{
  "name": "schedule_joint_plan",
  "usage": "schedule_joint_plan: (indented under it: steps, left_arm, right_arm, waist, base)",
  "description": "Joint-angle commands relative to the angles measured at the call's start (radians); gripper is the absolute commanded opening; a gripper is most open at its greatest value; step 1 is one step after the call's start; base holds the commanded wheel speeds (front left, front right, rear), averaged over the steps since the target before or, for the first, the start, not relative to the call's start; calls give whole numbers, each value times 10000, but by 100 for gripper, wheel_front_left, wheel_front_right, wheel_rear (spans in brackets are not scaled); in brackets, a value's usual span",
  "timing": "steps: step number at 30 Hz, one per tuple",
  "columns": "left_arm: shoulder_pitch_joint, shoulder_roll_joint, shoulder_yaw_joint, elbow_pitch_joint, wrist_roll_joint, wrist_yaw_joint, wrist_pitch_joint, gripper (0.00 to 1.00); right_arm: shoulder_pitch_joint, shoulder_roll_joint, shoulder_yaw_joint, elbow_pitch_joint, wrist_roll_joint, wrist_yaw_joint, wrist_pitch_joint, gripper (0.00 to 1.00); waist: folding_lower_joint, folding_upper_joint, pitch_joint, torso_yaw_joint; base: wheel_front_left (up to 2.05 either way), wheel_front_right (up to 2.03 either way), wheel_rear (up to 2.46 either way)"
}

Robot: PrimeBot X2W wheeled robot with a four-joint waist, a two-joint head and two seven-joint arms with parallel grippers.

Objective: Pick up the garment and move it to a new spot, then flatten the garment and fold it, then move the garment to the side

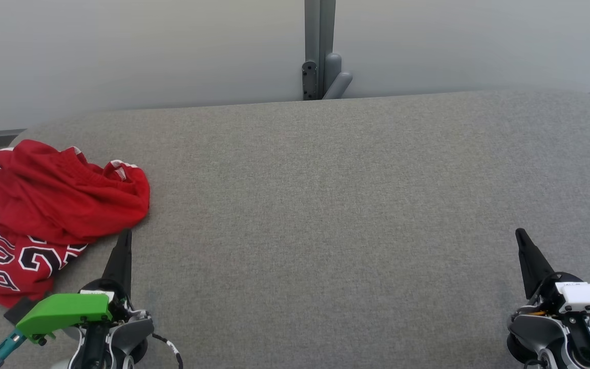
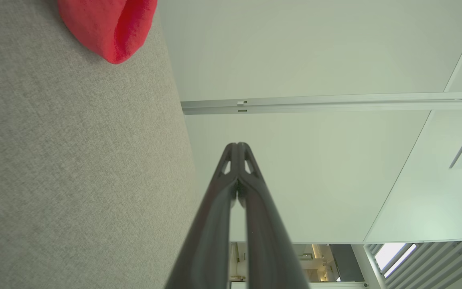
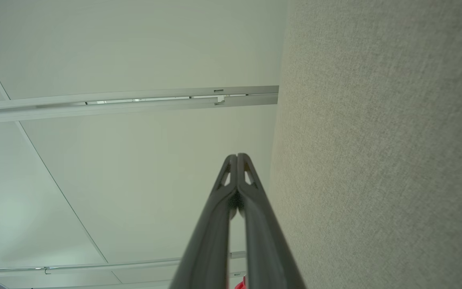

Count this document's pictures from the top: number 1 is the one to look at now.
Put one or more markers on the red shorts white stripe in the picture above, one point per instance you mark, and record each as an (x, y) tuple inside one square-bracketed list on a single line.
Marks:
[(64, 200)]

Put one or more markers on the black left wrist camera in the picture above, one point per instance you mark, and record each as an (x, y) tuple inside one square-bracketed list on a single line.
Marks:
[(20, 310)]

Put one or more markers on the grey metal wall post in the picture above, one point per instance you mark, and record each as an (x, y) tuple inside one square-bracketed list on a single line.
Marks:
[(318, 46)]

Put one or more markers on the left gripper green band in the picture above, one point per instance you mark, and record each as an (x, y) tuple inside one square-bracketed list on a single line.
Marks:
[(64, 310)]

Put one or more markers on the teal left camera connector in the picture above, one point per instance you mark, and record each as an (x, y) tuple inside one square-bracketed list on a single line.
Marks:
[(5, 348)]

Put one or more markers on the red jersey number 23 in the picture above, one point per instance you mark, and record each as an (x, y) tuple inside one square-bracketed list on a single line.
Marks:
[(3, 261)]

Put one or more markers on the grey fabric sofa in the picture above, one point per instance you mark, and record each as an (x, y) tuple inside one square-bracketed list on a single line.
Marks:
[(325, 230)]

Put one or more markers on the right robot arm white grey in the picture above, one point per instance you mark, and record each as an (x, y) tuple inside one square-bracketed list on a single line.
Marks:
[(556, 338)]

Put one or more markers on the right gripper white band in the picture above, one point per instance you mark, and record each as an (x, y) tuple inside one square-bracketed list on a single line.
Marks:
[(589, 300)]

